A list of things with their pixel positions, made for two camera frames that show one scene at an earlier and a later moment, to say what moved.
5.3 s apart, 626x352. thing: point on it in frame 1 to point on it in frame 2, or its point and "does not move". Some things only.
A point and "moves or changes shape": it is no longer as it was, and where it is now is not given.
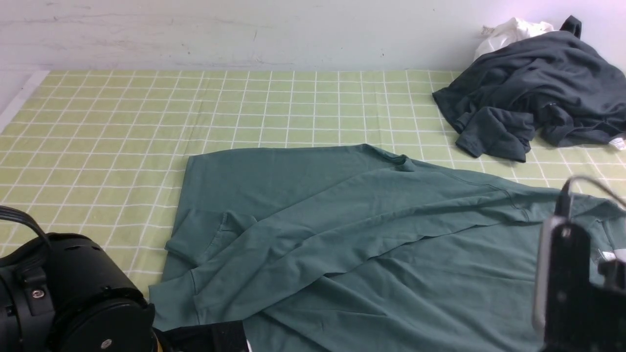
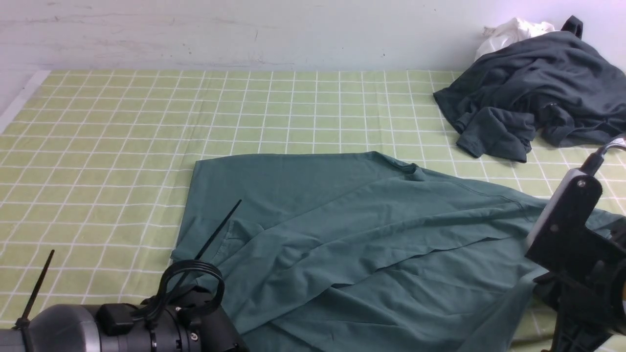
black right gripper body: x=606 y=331 to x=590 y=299
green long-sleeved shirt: x=348 y=248 moves or changes shape
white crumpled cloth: x=512 y=30 does not move
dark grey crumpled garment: x=560 y=85 does not move
